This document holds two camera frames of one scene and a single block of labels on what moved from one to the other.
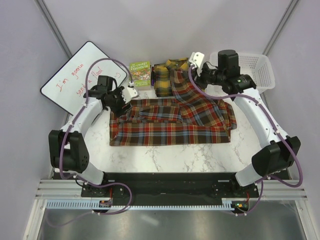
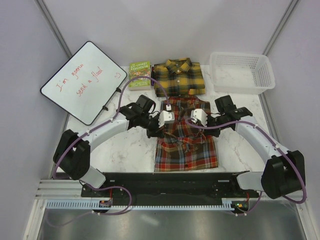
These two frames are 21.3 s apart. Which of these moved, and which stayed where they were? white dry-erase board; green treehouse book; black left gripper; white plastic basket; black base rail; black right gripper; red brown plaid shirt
Moved: red brown plaid shirt; black left gripper; black right gripper
Stayed: black base rail; green treehouse book; white dry-erase board; white plastic basket
